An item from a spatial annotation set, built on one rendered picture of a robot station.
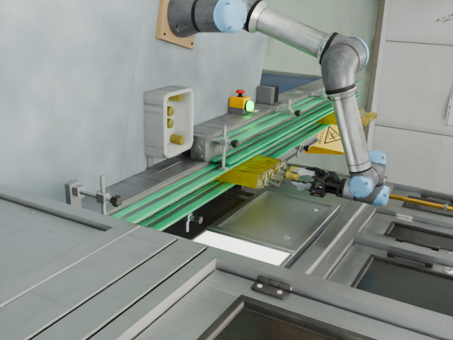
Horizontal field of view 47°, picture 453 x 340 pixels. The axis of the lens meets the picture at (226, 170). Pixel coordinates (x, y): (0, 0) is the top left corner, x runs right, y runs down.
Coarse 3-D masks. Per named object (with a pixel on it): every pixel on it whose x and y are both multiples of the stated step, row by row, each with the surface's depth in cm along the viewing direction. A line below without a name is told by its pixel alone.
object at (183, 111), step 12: (168, 96) 172; (192, 96) 186; (180, 108) 189; (192, 108) 187; (180, 120) 190; (192, 120) 189; (168, 132) 189; (180, 132) 192; (192, 132) 190; (168, 144) 189; (168, 156) 179
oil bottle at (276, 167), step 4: (248, 160) 208; (252, 160) 209; (256, 160) 209; (260, 160) 209; (256, 164) 205; (260, 164) 204; (264, 164) 204; (268, 164) 204; (272, 164) 205; (276, 164) 205; (272, 168) 202; (276, 168) 202; (276, 172) 202
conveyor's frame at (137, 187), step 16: (320, 80) 322; (288, 96) 269; (304, 96) 274; (256, 112) 233; (272, 112) 241; (208, 128) 203; (192, 160) 196; (144, 176) 178; (160, 176) 178; (176, 176) 180; (112, 192) 163; (128, 192) 163; (144, 192) 165; (96, 208) 151; (112, 208) 152
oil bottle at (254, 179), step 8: (240, 168) 199; (224, 176) 200; (232, 176) 198; (240, 176) 196; (248, 176) 194; (256, 176) 193; (264, 176) 193; (240, 184) 197; (248, 184) 195; (256, 184) 194; (264, 184) 194
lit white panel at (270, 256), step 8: (208, 232) 180; (200, 240) 174; (208, 240) 174; (216, 240) 174; (224, 240) 175; (232, 240) 175; (240, 240) 175; (224, 248) 169; (232, 248) 169; (240, 248) 170; (248, 248) 170; (256, 248) 170; (264, 248) 170; (248, 256) 165; (256, 256) 165; (264, 256) 165; (272, 256) 165; (280, 256) 165
